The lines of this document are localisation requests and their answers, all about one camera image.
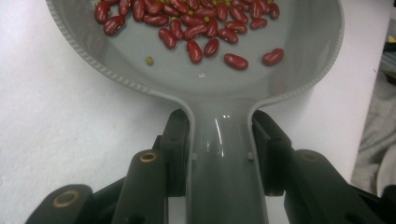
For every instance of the red kidney beans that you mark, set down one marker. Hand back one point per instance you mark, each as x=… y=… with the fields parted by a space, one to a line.
x=194 y=31

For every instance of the grey dustpan with orange edge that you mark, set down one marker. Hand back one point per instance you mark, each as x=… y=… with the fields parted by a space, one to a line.
x=224 y=140

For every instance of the white table mat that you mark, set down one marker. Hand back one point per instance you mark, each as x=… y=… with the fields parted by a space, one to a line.
x=62 y=109

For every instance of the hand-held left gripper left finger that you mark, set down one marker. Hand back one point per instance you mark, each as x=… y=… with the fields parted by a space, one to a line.
x=176 y=155

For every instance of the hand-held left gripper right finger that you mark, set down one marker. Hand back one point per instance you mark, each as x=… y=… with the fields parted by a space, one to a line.
x=272 y=155

